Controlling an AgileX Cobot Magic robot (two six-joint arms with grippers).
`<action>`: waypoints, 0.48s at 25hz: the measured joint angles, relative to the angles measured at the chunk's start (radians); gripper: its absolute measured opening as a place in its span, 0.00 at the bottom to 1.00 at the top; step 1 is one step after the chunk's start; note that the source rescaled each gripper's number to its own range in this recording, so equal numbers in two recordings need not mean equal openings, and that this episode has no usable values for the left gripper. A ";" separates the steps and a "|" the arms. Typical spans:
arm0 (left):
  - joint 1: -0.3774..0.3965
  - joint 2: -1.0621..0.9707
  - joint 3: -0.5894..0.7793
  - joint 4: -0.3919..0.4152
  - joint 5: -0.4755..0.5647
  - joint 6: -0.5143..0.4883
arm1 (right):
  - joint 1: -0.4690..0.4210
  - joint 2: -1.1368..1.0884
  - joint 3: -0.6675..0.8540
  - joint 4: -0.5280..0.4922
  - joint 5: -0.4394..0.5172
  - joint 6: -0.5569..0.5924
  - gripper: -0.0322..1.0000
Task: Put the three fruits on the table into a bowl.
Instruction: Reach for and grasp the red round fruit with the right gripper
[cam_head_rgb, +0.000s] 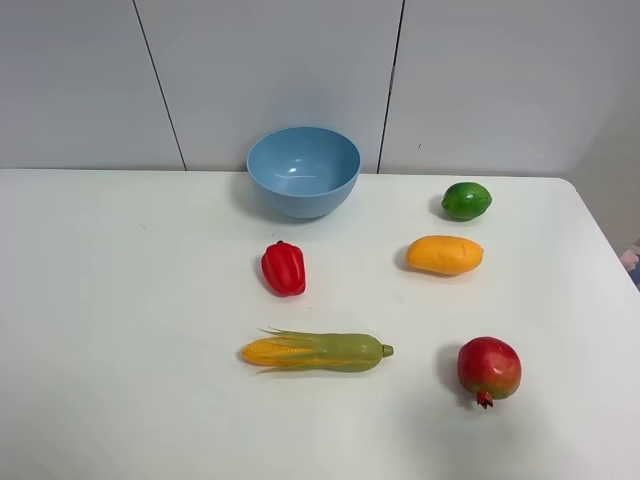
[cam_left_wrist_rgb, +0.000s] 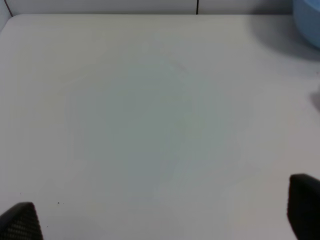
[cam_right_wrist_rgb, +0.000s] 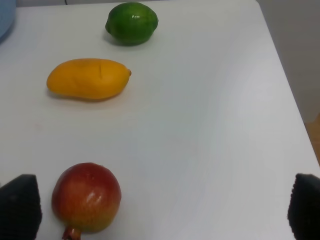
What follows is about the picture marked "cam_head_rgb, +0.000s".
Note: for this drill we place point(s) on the orange yellow mango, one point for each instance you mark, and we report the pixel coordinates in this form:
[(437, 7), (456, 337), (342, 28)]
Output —
[(444, 255)]

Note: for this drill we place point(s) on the green lime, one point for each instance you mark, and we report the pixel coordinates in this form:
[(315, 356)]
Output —
[(466, 200)]

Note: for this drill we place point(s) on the red pomegranate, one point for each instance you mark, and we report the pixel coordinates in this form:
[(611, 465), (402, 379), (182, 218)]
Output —
[(490, 369)]

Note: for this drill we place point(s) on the blue plastic bowl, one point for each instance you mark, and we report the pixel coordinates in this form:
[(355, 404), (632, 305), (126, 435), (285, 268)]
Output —
[(304, 172)]

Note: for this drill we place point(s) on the red bell pepper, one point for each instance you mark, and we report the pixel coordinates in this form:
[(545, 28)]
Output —
[(283, 268)]

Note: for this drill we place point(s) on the corn cob with husk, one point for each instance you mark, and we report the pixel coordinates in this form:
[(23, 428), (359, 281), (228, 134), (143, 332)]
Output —
[(284, 350)]

